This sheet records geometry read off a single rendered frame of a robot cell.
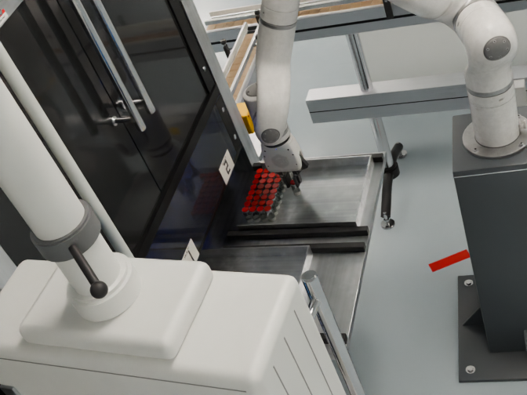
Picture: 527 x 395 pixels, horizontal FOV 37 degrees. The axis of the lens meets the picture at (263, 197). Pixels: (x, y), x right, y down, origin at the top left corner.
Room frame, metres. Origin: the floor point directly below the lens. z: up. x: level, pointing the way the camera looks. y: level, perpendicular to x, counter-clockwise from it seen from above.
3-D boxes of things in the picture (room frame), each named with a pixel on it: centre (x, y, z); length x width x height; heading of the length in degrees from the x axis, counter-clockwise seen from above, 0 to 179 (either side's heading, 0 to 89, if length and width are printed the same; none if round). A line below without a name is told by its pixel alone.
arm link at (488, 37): (1.58, -0.66, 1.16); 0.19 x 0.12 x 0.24; 171
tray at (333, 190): (1.66, -0.11, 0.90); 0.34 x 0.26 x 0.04; 60
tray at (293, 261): (1.42, 0.15, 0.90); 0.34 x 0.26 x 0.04; 60
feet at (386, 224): (2.52, -0.54, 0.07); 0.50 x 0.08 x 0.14; 150
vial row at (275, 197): (1.71, -0.04, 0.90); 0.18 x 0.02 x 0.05; 149
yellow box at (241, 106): (1.99, -0.04, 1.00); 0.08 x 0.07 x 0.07; 60
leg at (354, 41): (2.52, -0.54, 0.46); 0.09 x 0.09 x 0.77; 60
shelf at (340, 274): (1.54, 0.01, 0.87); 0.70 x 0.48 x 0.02; 150
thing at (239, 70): (2.31, -0.06, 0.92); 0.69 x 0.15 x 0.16; 150
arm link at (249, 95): (1.69, -0.09, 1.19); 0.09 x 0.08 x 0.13; 171
